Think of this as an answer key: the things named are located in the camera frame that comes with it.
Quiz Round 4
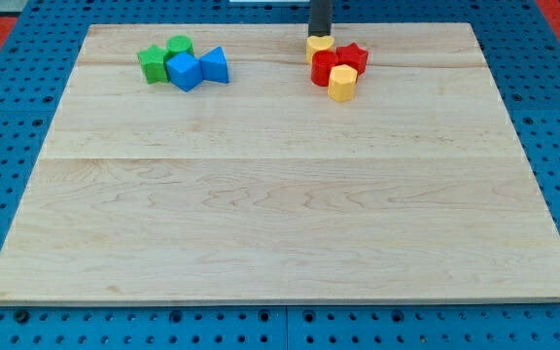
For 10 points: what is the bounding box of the wooden board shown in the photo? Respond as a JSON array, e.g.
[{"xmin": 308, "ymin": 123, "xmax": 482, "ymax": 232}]
[{"xmin": 0, "ymin": 22, "xmax": 560, "ymax": 306}]

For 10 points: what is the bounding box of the blue cube block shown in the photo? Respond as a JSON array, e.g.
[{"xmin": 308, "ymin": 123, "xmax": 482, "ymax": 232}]
[{"xmin": 166, "ymin": 52, "xmax": 203, "ymax": 91}]

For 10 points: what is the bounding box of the yellow hexagon block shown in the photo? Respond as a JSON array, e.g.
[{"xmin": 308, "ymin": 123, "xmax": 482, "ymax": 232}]
[{"xmin": 328, "ymin": 64, "xmax": 358, "ymax": 102}]

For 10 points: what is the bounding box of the red cylinder block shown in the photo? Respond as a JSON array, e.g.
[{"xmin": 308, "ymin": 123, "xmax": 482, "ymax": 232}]
[{"xmin": 310, "ymin": 51, "xmax": 338, "ymax": 87}]

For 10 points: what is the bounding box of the blue triangle block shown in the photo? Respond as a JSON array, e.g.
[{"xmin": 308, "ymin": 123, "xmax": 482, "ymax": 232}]
[{"xmin": 199, "ymin": 47, "xmax": 229, "ymax": 84}]

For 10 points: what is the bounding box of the yellow heart block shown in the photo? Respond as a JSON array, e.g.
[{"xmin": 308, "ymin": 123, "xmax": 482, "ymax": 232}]
[{"xmin": 305, "ymin": 35, "xmax": 334, "ymax": 64}]

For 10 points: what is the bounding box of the red star block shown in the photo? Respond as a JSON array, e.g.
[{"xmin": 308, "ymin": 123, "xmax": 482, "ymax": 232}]
[{"xmin": 335, "ymin": 43, "xmax": 369, "ymax": 75}]

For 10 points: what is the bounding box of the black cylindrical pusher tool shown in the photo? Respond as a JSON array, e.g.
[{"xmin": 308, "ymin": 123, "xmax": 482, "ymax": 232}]
[{"xmin": 308, "ymin": 0, "xmax": 333, "ymax": 36}]

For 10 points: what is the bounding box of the green cylinder block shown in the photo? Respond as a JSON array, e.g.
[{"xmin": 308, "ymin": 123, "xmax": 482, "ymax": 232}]
[{"xmin": 166, "ymin": 35, "xmax": 194, "ymax": 58}]

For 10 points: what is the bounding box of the green star block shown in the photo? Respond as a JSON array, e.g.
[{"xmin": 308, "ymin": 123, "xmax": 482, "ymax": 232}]
[{"xmin": 137, "ymin": 45, "xmax": 169, "ymax": 85}]

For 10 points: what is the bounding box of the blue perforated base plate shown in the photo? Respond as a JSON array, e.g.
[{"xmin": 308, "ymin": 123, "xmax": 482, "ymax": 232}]
[{"xmin": 0, "ymin": 0, "xmax": 560, "ymax": 349}]

